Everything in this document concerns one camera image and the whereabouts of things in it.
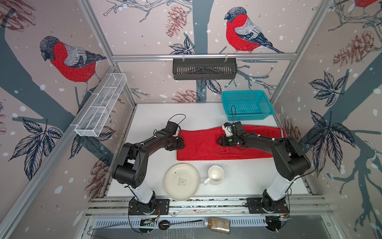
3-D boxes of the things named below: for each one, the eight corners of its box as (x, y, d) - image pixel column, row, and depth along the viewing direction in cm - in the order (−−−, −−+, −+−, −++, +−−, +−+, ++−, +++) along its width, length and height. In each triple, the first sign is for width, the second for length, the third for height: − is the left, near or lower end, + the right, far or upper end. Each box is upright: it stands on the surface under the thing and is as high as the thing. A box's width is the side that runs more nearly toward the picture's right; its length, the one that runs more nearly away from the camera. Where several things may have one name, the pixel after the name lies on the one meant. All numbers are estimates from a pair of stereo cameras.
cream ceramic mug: (203, 187, 81) (204, 182, 73) (203, 172, 86) (204, 165, 78) (222, 187, 81) (225, 182, 73) (220, 172, 86) (223, 165, 78)
